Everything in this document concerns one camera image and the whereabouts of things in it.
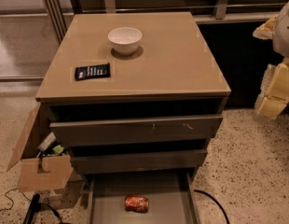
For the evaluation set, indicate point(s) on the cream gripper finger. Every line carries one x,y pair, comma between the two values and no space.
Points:
274,95
266,30

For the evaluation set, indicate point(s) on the red coke can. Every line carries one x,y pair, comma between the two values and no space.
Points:
135,203

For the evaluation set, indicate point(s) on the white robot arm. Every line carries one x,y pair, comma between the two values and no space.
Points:
281,41

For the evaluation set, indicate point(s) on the middle grey drawer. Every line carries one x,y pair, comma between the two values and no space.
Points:
137,162

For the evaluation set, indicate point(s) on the tan drawer cabinet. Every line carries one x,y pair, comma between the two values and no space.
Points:
172,74

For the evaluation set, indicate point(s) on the bottom grey open drawer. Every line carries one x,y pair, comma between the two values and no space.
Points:
169,193

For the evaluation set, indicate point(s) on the top grey drawer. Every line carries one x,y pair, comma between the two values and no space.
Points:
132,131

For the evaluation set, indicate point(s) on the white ceramic bowl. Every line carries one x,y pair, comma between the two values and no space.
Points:
125,40

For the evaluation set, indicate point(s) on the dark blue snack packet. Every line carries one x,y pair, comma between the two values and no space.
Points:
92,71

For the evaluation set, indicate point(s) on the green packet in box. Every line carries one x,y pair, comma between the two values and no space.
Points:
58,150

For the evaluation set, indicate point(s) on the white packet in box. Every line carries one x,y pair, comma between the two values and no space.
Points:
47,142

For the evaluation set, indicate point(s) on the brown cardboard box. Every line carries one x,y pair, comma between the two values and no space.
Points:
38,173

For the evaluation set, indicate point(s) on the black device on floor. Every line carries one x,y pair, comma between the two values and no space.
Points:
34,207

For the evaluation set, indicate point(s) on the metal window frame railing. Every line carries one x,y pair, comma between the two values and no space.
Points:
204,11

